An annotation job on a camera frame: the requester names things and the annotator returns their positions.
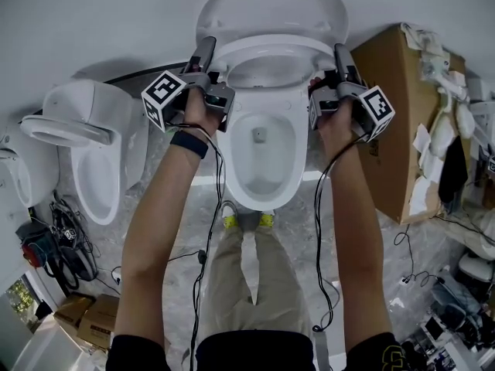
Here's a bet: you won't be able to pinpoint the glass window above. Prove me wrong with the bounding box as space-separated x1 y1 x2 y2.
3 276 36 324

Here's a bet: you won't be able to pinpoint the red and black power tool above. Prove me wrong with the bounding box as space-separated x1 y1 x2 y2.
21 226 57 268

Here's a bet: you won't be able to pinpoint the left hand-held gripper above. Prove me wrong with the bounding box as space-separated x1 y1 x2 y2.
141 36 236 133

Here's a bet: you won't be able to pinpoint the white square-backed toilet bowl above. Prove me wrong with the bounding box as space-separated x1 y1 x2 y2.
214 71 312 213

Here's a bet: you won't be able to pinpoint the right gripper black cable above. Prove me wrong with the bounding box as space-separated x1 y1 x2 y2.
311 135 372 334

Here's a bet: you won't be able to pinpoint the idle grey hand-held gripper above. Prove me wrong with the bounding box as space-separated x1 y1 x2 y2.
49 203 97 281

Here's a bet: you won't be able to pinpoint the white pipe fitting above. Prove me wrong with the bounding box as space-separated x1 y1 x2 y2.
419 52 471 104

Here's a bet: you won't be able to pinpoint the white oval plastic pod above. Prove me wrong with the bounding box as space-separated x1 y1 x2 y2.
454 102 476 138
428 106 456 158

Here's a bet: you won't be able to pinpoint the black cloth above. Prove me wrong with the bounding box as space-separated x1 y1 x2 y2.
437 134 467 204

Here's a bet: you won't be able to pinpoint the person's left shoe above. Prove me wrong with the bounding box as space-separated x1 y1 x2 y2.
220 202 237 230

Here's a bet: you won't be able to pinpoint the person's dark shirt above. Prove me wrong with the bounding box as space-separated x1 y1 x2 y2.
110 330 418 371

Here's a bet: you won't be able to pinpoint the person's right hand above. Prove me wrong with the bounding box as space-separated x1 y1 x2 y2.
319 99 363 146

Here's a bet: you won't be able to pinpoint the person's left hand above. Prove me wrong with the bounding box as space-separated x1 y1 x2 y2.
183 90 221 138

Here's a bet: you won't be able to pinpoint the small brown cardboard box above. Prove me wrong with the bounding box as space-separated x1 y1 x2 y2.
53 294 96 328

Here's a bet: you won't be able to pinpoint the white egg-shaped toilet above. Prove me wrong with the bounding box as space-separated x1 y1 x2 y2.
0 124 59 208

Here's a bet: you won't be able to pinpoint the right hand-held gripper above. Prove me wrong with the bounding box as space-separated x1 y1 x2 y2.
308 43 395 143

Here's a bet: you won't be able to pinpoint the labelled brown cardboard box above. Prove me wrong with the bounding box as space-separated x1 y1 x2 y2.
77 294 121 349

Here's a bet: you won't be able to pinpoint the white tall-backed toilet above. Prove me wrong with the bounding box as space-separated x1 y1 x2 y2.
19 81 150 226

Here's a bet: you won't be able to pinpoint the person's right forearm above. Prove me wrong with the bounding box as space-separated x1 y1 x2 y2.
319 133 394 351

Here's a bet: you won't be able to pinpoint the person's beige trousers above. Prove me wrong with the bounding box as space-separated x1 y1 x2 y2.
199 222 314 332

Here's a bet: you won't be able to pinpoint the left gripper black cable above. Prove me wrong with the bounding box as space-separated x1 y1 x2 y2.
166 124 227 362

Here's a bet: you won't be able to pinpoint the white glossy fixture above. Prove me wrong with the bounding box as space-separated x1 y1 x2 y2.
0 315 117 371

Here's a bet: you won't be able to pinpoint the crumpled white plastic wrap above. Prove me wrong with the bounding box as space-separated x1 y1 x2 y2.
400 22 442 52

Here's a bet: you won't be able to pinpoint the large brown cardboard box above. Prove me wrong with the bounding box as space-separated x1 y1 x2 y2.
350 23 471 226

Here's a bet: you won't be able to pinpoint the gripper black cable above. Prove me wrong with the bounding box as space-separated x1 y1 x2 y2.
166 124 227 362
311 135 372 334

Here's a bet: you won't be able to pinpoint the black wristwatch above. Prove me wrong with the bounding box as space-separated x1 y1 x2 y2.
169 129 209 160

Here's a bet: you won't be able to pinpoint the white paper sheets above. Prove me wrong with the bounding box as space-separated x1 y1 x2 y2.
408 124 444 218

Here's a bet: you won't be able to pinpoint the person's left forearm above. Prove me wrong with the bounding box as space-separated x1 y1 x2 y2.
115 128 220 349

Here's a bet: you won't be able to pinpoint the clutter of electronic equipment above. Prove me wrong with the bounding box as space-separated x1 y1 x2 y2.
386 253 495 371

